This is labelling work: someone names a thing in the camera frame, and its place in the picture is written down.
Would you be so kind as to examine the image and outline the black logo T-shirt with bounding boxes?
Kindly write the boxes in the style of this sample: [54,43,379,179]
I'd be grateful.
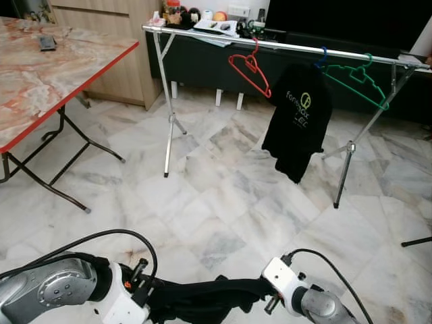
[262,62,333,184]
[145,275,281,324]

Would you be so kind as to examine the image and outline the black round plush toys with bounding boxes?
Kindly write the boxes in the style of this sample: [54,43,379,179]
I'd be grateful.
[181,7,202,22]

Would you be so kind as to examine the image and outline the stack of papers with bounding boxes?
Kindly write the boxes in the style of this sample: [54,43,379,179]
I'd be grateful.
[192,19,238,38]

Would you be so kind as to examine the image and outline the red lid jar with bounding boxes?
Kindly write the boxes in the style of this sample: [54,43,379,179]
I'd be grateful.
[165,0,182,21]

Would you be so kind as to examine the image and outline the green plastic hanger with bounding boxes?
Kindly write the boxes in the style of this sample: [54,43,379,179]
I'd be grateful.
[323,53,391,111]

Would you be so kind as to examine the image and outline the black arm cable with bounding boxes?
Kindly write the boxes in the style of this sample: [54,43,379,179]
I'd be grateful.
[287,248,373,324]
[0,229,159,298]

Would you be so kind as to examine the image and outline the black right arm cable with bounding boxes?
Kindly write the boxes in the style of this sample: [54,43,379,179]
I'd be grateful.
[287,248,373,324]

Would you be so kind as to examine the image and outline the black television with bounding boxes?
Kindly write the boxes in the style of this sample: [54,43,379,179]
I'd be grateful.
[265,0,432,51]

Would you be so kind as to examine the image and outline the blue plastic hanger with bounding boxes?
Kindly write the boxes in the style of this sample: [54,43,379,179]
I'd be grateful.
[315,46,330,68]

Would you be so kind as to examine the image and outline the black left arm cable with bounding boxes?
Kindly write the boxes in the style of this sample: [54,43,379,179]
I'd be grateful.
[0,229,159,298]

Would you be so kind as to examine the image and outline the green remote holder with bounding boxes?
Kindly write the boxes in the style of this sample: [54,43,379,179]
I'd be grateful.
[236,17,267,38]

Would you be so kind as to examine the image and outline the silver metal clothes rack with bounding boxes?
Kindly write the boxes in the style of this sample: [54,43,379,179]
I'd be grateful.
[142,24,432,209]

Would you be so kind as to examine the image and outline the black metal leg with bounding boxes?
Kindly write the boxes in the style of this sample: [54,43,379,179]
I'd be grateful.
[402,236,432,247]

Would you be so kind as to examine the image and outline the red plastic hanger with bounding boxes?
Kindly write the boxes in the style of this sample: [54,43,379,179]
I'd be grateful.
[228,37,272,99]

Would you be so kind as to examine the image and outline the light wooden cabinet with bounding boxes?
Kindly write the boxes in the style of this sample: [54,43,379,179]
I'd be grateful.
[49,0,163,110]

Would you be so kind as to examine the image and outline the white wall socket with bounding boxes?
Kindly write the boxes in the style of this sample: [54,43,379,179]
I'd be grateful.
[227,5,250,18]

